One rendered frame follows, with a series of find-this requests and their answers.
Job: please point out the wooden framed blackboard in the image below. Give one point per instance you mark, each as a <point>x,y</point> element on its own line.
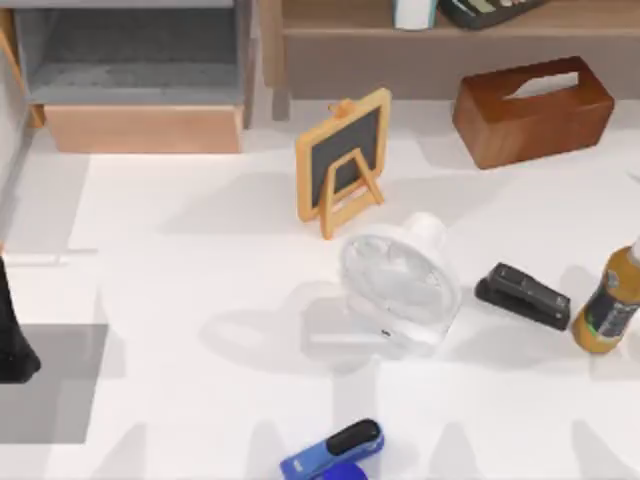
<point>342,160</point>

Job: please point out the white desk fan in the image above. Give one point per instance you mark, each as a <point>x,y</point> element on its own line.
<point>400,285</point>

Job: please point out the pale wooden drawer front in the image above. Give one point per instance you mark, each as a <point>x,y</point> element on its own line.
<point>140,129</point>

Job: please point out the blue and black stapler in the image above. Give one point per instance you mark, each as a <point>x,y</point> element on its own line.
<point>332,452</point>

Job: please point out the wooden open shelf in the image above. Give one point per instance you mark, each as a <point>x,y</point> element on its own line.
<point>450,55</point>

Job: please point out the brown wooden tissue box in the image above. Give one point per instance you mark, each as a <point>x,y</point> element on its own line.
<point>530,120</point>

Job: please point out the white book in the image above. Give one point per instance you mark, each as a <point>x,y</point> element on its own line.
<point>413,12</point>

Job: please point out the black calculator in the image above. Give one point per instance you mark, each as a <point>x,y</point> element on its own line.
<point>480,11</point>

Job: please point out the orange bottle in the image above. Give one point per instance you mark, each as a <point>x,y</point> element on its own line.
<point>607,300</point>

